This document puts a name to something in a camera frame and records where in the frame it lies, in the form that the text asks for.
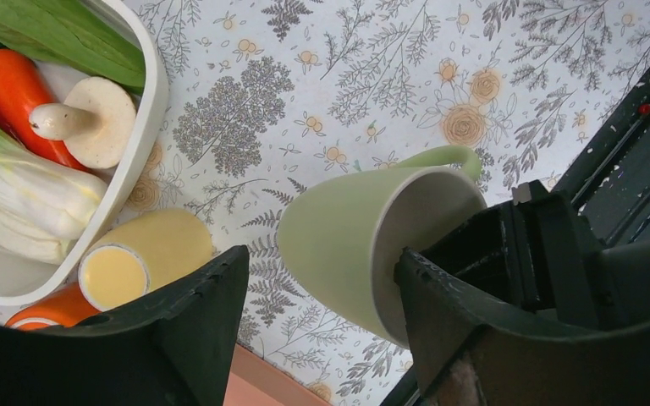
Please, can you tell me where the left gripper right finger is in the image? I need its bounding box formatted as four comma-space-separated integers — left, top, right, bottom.
394, 181, 650, 405

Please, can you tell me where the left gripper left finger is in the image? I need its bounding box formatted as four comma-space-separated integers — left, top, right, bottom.
0, 245, 250, 405

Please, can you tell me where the yellow mug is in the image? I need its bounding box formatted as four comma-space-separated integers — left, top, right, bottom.
78, 208, 213, 311

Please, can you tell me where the orange mug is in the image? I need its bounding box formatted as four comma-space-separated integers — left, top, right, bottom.
5, 283, 99, 331

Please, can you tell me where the light green mug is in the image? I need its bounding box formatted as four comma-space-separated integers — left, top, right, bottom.
277, 145, 486, 348

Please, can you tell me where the pink plastic tray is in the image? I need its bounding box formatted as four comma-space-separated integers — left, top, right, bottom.
223, 344, 328, 406

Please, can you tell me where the white vegetable tray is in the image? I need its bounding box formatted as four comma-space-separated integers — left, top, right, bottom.
0, 0, 170, 307

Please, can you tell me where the bok choy toy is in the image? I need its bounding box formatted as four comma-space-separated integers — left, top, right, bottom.
0, 129, 107, 265

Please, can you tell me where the white mushroom toy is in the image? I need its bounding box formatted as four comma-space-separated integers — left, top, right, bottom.
29, 77, 136, 169

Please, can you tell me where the floral table mat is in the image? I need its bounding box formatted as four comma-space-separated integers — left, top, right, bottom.
0, 0, 650, 406

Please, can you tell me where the orange carrot toy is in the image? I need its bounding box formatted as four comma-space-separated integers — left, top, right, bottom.
0, 49, 88, 171

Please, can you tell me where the green leafy vegetable toy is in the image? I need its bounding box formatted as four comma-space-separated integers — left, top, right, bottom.
0, 0, 146, 94

